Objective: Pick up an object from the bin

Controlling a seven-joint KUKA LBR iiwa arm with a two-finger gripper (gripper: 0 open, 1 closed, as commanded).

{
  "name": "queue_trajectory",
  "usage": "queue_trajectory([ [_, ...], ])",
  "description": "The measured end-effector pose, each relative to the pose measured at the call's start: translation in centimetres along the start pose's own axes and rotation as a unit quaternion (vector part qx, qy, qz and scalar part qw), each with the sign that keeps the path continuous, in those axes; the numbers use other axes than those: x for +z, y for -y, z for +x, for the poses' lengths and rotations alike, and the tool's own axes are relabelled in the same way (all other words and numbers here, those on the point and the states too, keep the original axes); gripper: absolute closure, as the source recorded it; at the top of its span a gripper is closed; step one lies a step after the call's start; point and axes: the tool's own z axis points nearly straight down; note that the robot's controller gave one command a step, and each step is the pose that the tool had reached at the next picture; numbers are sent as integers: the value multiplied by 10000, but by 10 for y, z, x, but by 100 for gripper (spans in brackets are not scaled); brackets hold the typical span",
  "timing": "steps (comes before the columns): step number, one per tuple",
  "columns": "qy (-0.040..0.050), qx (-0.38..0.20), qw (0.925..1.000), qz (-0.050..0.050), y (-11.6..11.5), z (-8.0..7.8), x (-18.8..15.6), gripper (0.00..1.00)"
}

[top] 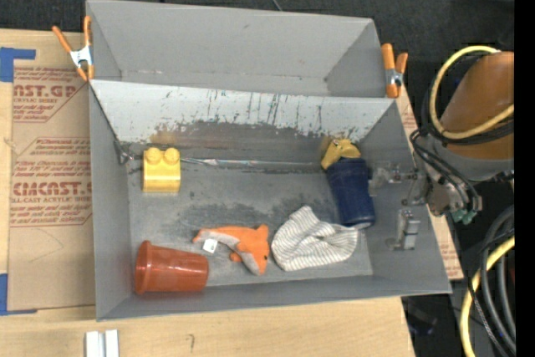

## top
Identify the yellow toy brick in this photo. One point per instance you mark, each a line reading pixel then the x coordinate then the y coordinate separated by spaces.
pixel 161 173

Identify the orange toy fox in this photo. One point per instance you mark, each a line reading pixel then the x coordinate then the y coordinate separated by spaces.
pixel 251 244

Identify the blue bottle with yellow sprayer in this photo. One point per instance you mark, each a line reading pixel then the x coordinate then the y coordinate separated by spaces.
pixel 351 192

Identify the brown cardboard board red print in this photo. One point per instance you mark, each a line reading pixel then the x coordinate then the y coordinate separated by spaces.
pixel 50 221

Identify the orange plastic cup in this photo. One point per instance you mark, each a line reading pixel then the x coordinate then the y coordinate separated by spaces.
pixel 171 269

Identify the white striped cloth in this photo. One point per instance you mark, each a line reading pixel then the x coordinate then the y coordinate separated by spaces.
pixel 309 244

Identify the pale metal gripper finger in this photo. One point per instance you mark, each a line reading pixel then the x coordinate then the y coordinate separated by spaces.
pixel 393 175
pixel 407 227

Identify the grey metal bin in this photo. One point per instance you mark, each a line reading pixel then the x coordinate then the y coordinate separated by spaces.
pixel 251 188

